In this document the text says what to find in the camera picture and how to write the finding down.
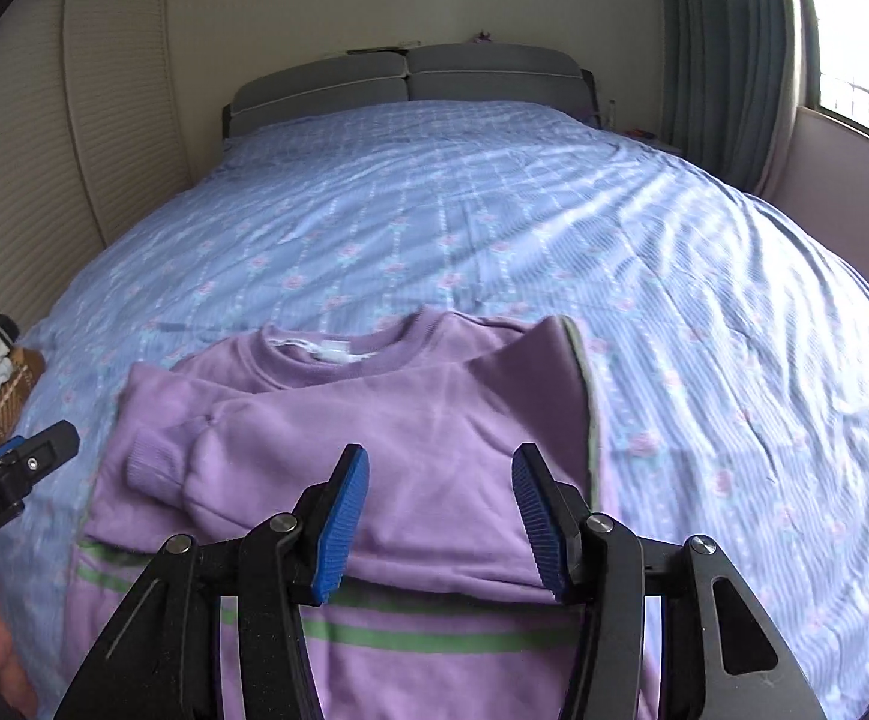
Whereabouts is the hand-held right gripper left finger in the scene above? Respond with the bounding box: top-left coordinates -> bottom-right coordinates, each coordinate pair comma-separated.
52,444 -> 370,720

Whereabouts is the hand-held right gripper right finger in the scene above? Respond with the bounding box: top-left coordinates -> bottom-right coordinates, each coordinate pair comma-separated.
511,442 -> 829,720

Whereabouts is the purple sweater with green stripes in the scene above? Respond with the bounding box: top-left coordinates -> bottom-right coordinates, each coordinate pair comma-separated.
74,307 -> 661,720

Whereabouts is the brown patterned folded garment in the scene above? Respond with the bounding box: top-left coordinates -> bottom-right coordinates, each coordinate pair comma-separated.
0,345 -> 47,458

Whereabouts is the cream louvred wardrobe door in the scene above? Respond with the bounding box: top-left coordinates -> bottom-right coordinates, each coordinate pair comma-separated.
63,0 -> 193,248
0,0 -> 107,361

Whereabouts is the bed with blue floral sheet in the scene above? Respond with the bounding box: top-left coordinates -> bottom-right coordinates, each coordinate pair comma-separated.
0,100 -> 869,720

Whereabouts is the white nightstand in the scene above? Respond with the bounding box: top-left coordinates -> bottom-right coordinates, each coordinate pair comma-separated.
630,127 -> 692,160

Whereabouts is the teal curtain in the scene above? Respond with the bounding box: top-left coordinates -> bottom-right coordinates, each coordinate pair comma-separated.
660,0 -> 818,192

